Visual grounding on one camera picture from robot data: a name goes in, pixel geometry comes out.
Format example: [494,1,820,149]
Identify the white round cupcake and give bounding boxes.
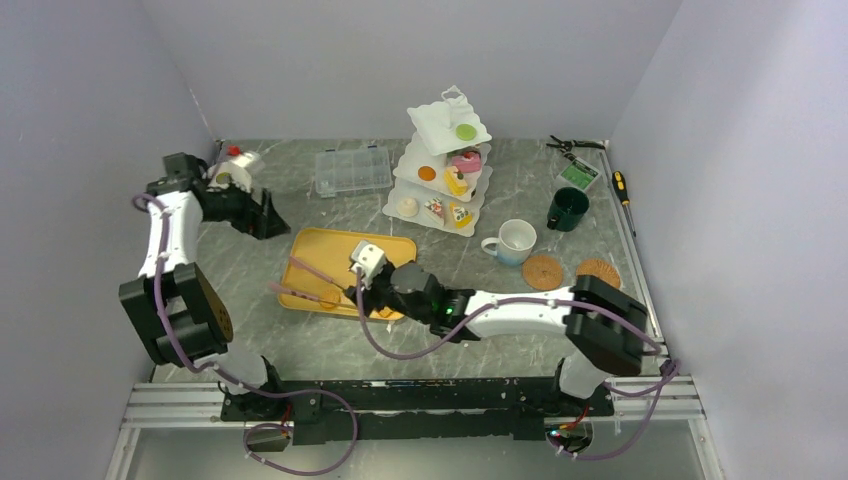
[395,197,419,218]

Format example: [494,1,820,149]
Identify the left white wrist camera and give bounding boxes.
[206,151,265,194]

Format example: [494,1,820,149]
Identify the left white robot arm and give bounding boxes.
[118,147,290,420]

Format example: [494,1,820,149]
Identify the white triangle cake slice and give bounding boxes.
[423,197,445,226]

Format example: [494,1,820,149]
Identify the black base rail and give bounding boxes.
[220,377,614,446]

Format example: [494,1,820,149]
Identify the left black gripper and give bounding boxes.
[201,174,290,240]

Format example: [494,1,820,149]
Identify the white three-tier dessert stand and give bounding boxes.
[382,85,493,238]

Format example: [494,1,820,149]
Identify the yellow black screwdriver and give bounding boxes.
[612,170,637,237]

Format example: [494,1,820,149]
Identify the pink cake with cherry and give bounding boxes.
[451,150,483,175]

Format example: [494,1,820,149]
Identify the clear plastic compartment box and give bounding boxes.
[314,146,393,198]

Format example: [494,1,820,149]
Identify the orange round cookie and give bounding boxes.
[417,166,437,182]

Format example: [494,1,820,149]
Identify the dark green mug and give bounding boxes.
[546,187,590,232]

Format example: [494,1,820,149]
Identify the tan waffle round cookie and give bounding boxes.
[319,289,344,311]

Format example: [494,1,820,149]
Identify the green round macaron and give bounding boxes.
[454,123,477,142]

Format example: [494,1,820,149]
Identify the black pliers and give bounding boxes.
[546,135,606,154]

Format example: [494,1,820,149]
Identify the green white packet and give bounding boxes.
[555,157,602,193]

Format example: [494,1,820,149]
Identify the pink handled tongs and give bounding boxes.
[267,255,350,308]

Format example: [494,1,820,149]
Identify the white blue mug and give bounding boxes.
[480,219,537,266]

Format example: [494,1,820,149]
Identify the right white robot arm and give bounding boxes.
[345,258,661,415]

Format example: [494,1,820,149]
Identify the yellow serving tray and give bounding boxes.
[277,227,417,317]

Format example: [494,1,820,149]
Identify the cream triangle cake slice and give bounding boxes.
[450,203,473,230]

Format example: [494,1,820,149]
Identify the yellow cake piece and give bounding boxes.
[443,166,469,197]

